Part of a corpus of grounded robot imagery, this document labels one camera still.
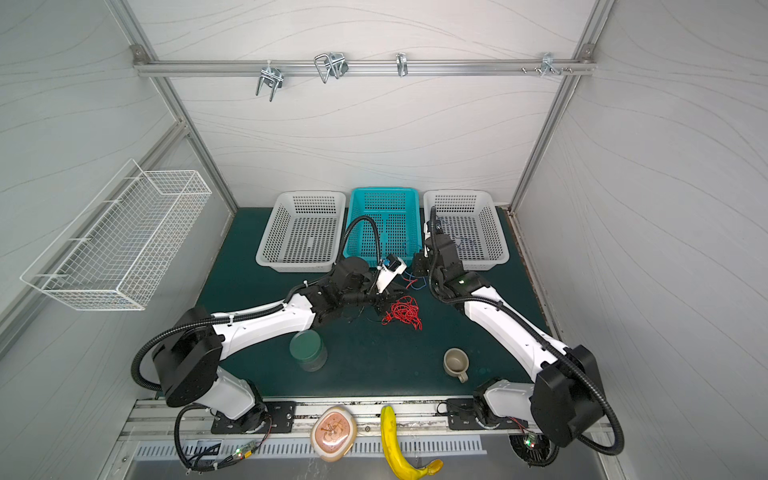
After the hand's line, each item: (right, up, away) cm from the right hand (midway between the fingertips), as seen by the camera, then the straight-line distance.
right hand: (427, 243), depth 83 cm
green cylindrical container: (-31, -26, -10) cm, 41 cm away
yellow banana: (-9, -46, -18) cm, 50 cm away
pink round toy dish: (-24, -44, -14) cm, 52 cm away
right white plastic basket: (+22, +9, +35) cm, 42 cm away
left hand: (-5, -11, -5) cm, 13 cm away
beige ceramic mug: (+8, -33, -1) cm, 34 cm away
